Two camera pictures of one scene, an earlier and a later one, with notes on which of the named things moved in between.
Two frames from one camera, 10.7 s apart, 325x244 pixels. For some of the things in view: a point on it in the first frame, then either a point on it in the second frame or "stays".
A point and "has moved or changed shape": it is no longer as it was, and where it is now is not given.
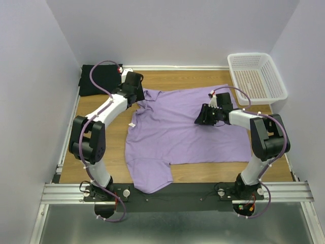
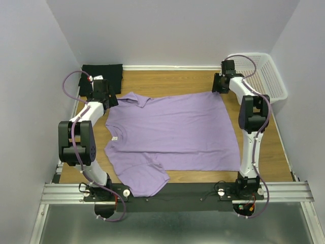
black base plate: x=177 y=197 stays
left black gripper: x=140 y=93 → x=112 y=99
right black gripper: x=202 y=118 → x=215 y=87
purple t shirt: x=161 y=131 has moved or changed shape
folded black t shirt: x=105 y=77 stays
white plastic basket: x=258 y=74 stays
